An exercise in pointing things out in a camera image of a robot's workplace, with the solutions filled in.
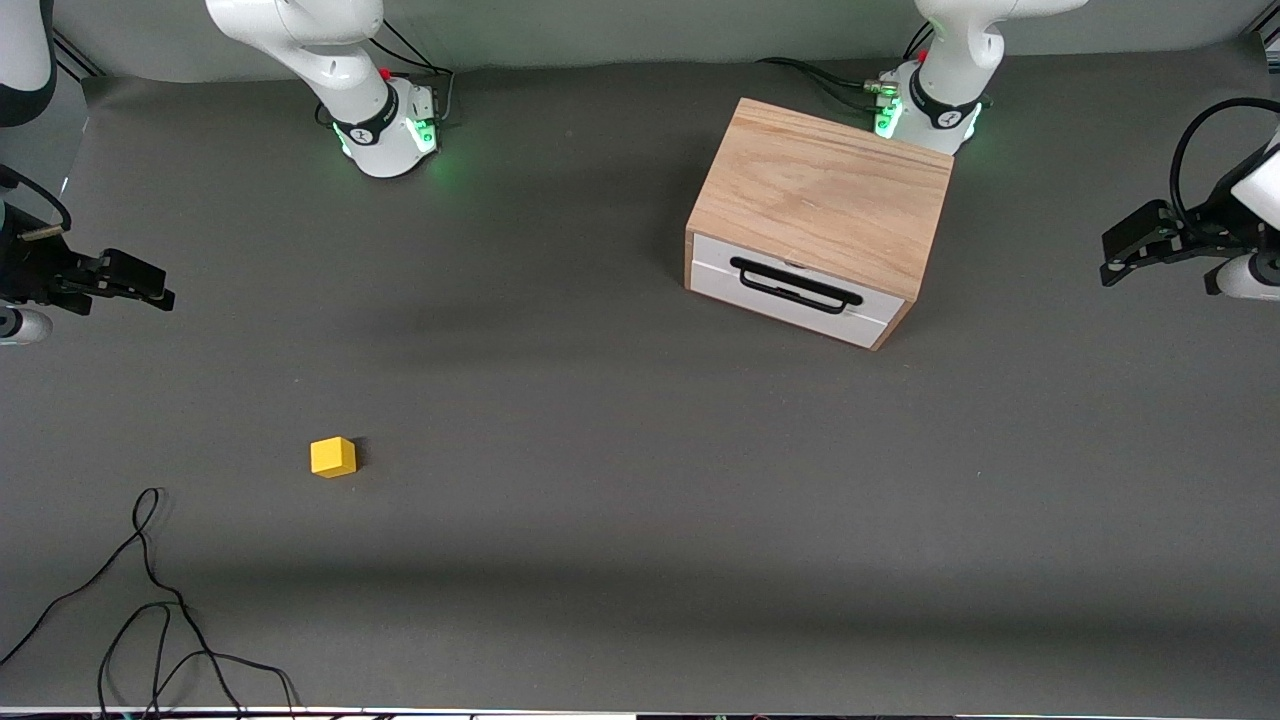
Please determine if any yellow cube block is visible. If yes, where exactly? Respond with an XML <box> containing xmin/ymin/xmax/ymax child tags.
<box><xmin>310</xmin><ymin>437</ymin><xmax>358</xmax><ymax>479</ymax></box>

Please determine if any black metal drawer handle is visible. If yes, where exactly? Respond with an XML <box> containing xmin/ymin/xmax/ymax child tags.
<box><xmin>730</xmin><ymin>256</ymin><xmax>864</xmax><ymax>316</ymax></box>

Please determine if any white-fronted wooden drawer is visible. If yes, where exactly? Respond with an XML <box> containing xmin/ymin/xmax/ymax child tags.
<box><xmin>692</xmin><ymin>232</ymin><xmax>907</xmax><ymax>326</ymax></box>

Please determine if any wooden drawer cabinet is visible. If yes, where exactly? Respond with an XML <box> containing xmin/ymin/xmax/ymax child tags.
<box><xmin>684</xmin><ymin>97</ymin><xmax>955</xmax><ymax>352</ymax></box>

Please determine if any white drawer front with notch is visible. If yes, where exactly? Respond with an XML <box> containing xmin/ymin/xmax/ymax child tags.
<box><xmin>690</xmin><ymin>262</ymin><xmax>893</xmax><ymax>351</ymax></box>

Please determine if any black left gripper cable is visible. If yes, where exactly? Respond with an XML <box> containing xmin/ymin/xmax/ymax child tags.
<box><xmin>1170</xmin><ymin>96</ymin><xmax>1280</xmax><ymax>236</ymax></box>

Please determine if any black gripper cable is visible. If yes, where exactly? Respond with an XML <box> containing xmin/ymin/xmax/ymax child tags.
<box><xmin>0</xmin><ymin>165</ymin><xmax>73</xmax><ymax>236</ymax></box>
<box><xmin>1170</xmin><ymin>96</ymin><xmax>1280</xmax><ymax>236</ymax></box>

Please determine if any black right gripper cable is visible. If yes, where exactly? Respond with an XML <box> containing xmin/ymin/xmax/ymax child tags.
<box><xmin>0</xmin><ymin>165</ymin><xmax>73</xmax><ymax>236</ymax></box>

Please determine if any black metal frame rail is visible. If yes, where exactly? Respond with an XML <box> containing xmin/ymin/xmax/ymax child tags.
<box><xmin>48</xmin><ymin>28</ymin><xmax>103</xmax><ymax>81</ymax></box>

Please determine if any thin black loose cable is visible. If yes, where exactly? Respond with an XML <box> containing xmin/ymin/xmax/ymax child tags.
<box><xmin>0</xmin><ymin>487</ymin><xmax>246</xmax><ymax>720</ymax></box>
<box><xmin>97</xmin><ymin>600</ymin><xmax>301</xmax><ymax>720</ymax></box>

